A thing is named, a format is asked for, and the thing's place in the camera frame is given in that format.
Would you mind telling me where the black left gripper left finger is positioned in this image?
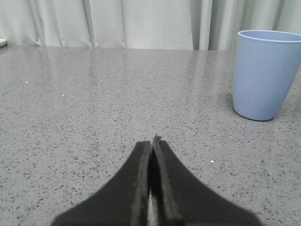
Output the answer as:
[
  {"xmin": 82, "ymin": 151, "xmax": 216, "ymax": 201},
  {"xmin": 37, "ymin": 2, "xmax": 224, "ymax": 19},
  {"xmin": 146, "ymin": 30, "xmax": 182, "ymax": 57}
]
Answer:
[{"xmin": 52, "ymin": 141, "xmax": 151, "ymax": 226}]

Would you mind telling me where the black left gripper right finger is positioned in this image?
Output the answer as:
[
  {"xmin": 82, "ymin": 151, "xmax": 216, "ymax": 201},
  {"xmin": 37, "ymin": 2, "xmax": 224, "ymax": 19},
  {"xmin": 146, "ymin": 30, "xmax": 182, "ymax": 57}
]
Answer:
[{"xmin": 152, "ymin": 136, "xmax": 262, "ymax": 226}]

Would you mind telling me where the white object at table edge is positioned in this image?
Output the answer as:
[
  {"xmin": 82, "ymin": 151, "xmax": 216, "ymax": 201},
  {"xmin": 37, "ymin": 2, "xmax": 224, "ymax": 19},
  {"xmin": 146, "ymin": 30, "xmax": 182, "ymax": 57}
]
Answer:
[{"xmin": 0, "ymin": 38, "xmax": 7, "ymax": 48}]

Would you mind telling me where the white pleated curtain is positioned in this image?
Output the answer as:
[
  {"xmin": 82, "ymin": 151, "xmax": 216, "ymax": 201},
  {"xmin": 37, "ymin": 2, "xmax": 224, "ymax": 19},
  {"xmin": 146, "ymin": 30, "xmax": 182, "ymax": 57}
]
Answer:
[{"xmin": 0, "ymin": 0, "xmax": 301, "ymax": 50}]

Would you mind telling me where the light blue plastic cup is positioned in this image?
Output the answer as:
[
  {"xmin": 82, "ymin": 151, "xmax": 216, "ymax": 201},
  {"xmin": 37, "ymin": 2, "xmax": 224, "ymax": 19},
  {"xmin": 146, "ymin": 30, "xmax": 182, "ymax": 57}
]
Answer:
[{"xmin": 232, "ymin": 30, "xmax": 301, "ymax": 121}]

